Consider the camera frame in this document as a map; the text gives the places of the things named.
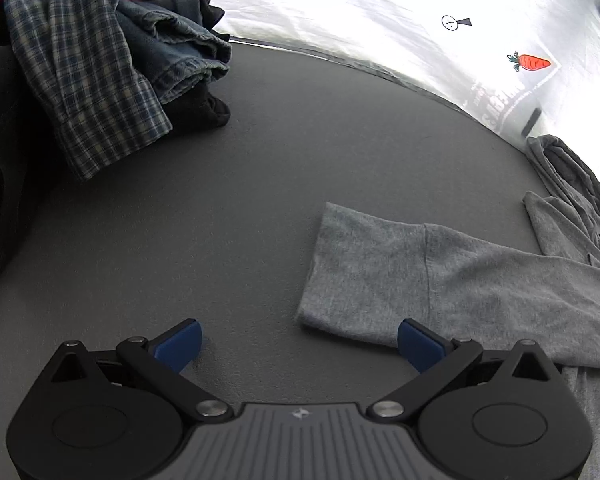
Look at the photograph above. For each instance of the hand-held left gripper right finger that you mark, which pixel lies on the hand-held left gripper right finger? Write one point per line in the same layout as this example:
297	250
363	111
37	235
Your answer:
420	350

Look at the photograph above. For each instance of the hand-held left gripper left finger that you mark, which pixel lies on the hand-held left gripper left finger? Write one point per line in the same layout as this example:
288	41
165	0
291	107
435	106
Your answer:
180	345

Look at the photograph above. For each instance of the grey zip hoodie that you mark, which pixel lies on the grey zip hoodie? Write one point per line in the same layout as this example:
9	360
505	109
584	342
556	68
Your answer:
380	270

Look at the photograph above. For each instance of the blue plaid shirt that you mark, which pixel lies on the blue plaid shirt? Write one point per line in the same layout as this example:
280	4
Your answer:
80	85

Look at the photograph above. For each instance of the blue denim garment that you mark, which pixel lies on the blue denim garment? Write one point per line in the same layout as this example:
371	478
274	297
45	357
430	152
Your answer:
180	55

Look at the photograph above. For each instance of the white printed sheet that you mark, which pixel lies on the white printed sheet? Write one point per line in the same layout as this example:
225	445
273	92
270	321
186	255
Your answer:
405	20

